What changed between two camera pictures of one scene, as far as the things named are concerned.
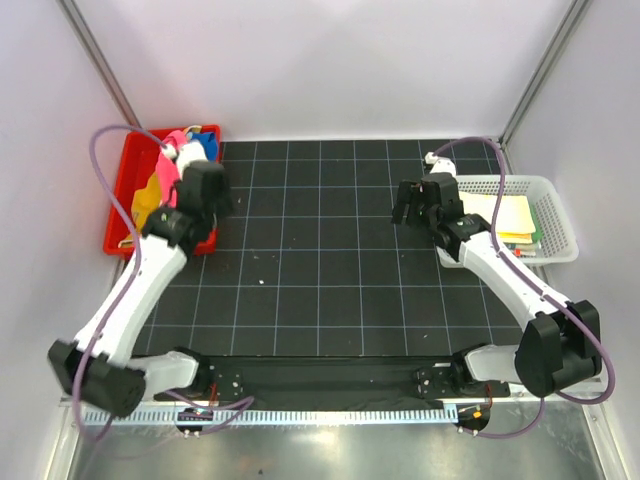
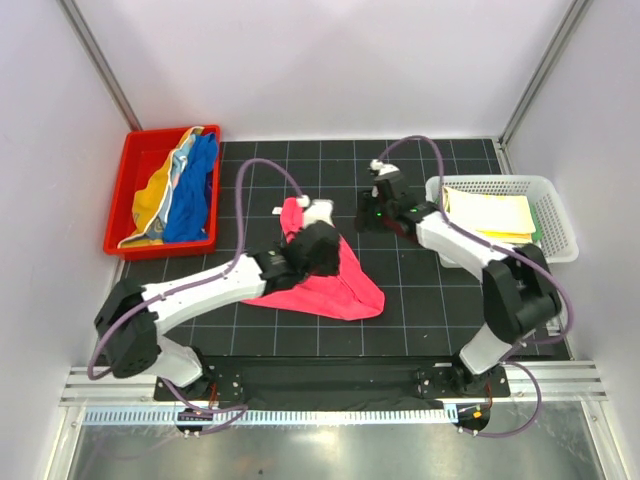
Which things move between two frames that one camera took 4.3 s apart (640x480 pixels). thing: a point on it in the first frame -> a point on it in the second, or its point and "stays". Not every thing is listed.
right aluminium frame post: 574,12 stays
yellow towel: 514,224 stays
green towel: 538,234 stays
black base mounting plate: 336,383 stays
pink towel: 167,170 -> 344,291
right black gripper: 405,191 -> 366,203
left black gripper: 223,200 -> 331,267
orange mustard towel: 149,197 stays
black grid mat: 310,264 stays
